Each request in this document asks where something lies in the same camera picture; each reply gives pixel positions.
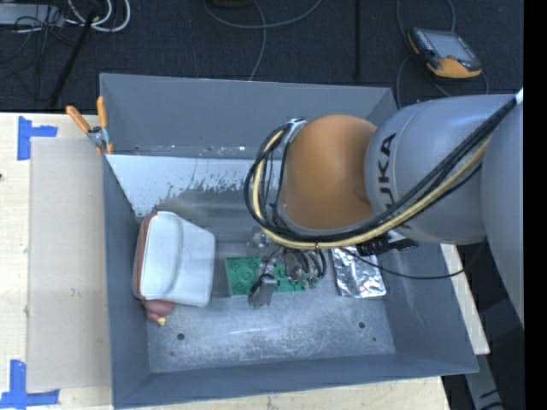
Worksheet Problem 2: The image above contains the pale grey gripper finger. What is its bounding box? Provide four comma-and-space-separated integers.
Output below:
260, 275, 278, 309
248, 276, 263, 309

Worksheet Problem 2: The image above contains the dark green flat block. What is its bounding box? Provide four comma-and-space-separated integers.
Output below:
224, 255, 320, 299

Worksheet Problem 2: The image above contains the grey metal bin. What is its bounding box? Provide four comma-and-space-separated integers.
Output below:
98, 73, 480, 410

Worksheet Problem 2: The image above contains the silver foil packet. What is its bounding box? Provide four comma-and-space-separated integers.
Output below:
330, 245, 388, 300

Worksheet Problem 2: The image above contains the white and brown soft bag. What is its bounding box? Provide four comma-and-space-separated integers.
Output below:
132, 210, 216, 308

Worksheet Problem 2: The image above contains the pink toy with yellow tip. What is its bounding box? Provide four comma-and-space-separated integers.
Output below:
144, 298, 177, 327

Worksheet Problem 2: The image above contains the brown cardboard board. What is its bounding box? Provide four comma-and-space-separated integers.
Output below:
26, 137, 113, 395

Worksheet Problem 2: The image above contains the black cylinder on white bracket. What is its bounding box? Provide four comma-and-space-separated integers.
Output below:
356, 231, 419, 257

